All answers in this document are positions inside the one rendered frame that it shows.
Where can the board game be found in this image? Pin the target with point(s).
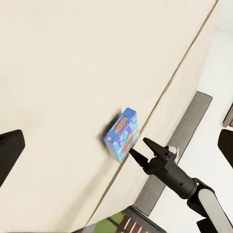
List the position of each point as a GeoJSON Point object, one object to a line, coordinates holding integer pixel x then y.
{"type": "Point", "coordinates": [122, 135]}

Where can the door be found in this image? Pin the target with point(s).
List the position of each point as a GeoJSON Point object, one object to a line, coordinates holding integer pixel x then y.
{"type": "Point", "coordinates": [129, 221]}

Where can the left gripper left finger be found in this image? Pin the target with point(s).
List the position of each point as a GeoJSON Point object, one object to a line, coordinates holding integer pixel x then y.
{"type": "Point", "coordinates": [12, 145]}

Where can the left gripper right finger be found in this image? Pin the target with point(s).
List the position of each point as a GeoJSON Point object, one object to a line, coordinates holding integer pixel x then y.
{"type": "Point", "coordinates": [225, 144]}

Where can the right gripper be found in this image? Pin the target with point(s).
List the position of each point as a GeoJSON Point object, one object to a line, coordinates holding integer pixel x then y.
{"type": "Point", "coordinates": [162, 165]}

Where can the bed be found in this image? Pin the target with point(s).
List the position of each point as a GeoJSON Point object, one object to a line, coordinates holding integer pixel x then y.
{"type": "Point", "coordinates": [68, 71]}

